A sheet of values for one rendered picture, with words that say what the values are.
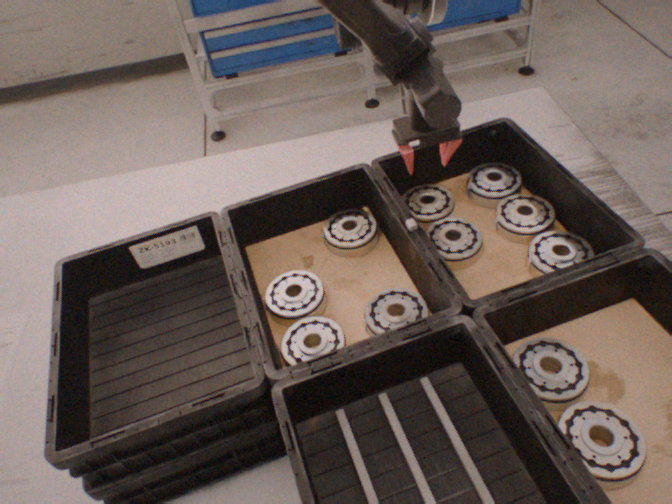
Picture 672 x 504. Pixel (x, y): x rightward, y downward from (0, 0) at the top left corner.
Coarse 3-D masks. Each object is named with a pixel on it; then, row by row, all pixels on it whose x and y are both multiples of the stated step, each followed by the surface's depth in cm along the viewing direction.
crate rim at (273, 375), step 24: (360, 168) 105; (288, 192) 104; (384, 192) 99; (408, 240) 91; (240, 264) 92; (432, 264) 86; (456, 312) 79; (264, 336) 81; (384, 336) 78; (264, 360) 78; (312, 360) 77
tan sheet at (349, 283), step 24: (288, 240) 109; (312, 240) 108; (384, 240) 105; (264, 264) 105; (288, 264) 104; (312, 264) 103; (336, 264) 102; (360, 264) 101; (384, 264) 101; (264, 288) 101; (336, 288) 98; (360, 288) 98; (384, 288) 97; (408, 288) 96; (336, 312) 95; (360, 312) 94; (360, 336) 90
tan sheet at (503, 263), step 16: (464, 176) 114; (464, 192) 111; (528, 192) 109; (464, 208) 108; (480, 208) 107; (480, 224) 104; (560, 224) 101; (496, 240) 101; (496, 256) 98; (512, 256) 98; (464, 272) 97; (480, 272) 96; (496, 272) 96; (512, 272) 95; (528, 272) 95; (464, 288) 94; (480, 288) 94; (496, 288) 93
